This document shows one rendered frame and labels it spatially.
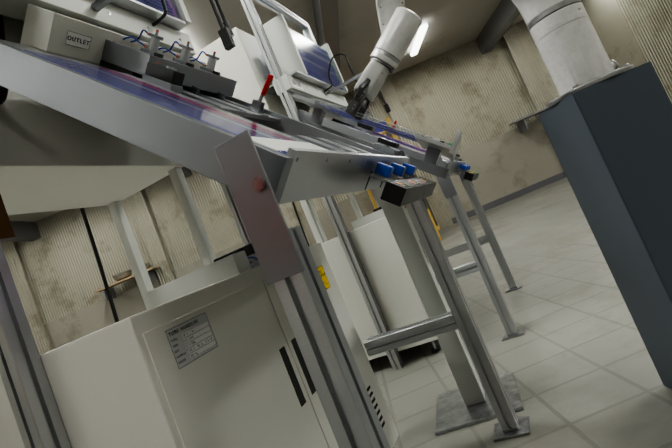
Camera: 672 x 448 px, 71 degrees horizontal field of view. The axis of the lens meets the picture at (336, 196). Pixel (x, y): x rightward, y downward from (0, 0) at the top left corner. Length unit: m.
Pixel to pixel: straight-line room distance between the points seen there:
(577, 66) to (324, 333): 0.86
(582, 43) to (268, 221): 0.86
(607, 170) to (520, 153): 9.17
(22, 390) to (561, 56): 1.18
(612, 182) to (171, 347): 0.90
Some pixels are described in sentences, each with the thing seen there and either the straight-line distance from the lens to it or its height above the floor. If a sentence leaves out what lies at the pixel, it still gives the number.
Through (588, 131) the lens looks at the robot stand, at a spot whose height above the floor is 0.61.
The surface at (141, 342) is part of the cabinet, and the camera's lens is 0.75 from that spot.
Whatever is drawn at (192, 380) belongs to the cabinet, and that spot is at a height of 0.50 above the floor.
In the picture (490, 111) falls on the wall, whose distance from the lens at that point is 10.28.
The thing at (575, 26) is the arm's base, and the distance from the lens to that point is 1.21.
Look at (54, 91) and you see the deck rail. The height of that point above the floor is 0.97.
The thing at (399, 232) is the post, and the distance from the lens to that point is 1.44.
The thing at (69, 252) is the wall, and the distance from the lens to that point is 11.09.
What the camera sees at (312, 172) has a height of 0.71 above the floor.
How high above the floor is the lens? 0.61
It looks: 5 degrees up
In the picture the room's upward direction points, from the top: 23 degrees counter-clockwise
